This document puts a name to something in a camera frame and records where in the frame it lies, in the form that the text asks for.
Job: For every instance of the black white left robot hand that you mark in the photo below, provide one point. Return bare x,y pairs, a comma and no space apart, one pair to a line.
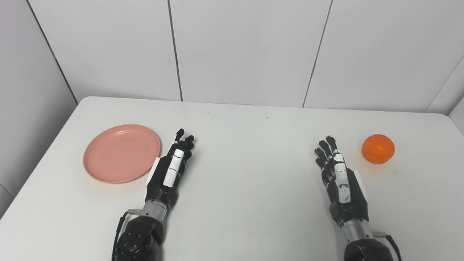
159,181

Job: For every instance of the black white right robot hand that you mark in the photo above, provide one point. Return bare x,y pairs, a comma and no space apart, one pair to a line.
353,195

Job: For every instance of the pink round plate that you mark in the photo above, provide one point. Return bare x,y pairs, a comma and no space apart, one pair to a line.
121,154

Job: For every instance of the orange fruit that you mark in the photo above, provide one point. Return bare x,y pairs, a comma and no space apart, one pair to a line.
378,149

